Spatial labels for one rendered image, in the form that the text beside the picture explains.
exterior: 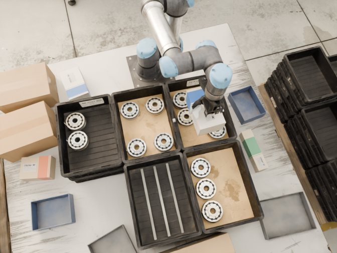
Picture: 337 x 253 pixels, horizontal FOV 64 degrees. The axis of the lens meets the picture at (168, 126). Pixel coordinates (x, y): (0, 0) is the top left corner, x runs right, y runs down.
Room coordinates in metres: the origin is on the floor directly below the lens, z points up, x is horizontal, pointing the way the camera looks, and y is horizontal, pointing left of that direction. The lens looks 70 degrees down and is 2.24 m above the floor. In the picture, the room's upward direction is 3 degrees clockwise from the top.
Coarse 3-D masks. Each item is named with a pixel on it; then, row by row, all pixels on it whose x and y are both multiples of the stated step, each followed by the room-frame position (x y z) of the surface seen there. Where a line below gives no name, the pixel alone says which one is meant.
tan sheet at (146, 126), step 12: (156, 96) 0.70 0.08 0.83; (120, 108) 0.61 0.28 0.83; (144, 108) 0.62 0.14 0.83; (132, 120) 0.54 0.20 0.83; (144, 120) 0.54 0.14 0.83; (156, 120) 0.55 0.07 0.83; (168, 120) 0.55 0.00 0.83; (132, 132) 0.47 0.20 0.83; (144, 132) 0.48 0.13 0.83; (156, 132) 0.48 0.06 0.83; (168, 132) 0.48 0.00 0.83
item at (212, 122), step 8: (200, 88) 0.60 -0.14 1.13; (192, 96) 0.56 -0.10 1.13; (200, 96) 0.56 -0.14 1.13; (192, 104) 0.52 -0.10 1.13; (200, 112) 0.48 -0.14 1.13; (200, 120) 0.44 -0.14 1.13; (208, 120) 0.44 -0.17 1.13; (216, 120) 0.44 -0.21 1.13; (224, 120) 0.45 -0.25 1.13; (200, 128) 0.41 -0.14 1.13; (208, 128) 0.41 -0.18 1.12; (216, 128) 0.43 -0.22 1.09
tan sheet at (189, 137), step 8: (192, 88) 0.76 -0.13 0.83; (176, 112) 0.60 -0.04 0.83; (184, 128) 0.51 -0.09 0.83; (192, 128) 0.51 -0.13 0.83; (184, 136) 0.47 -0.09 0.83; (192, 136) 0.47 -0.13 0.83; (200, 136) 0.47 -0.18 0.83; (208, 136) 0.47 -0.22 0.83; (224, 136) 0.48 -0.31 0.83; (184, 144) 0.42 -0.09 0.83; (192, 144) 0.42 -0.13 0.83
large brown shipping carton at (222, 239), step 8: (224, 232) -0.02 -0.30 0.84; (200, 240) -0.06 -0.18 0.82; (208, 240) -0.06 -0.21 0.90; (216, 240) -0.05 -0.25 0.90; (224, 240) -0.05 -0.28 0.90; (176, 248) -0.10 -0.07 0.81; (184, 248) -0.09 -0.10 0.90; (192, 248) -0.09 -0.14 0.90; (200, 248) -0.09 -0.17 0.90; (208, 248) -0.09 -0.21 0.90; (216, 248) -0.09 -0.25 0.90; (224, 248) -0.09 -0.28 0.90; (232, 248) -0.08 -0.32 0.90
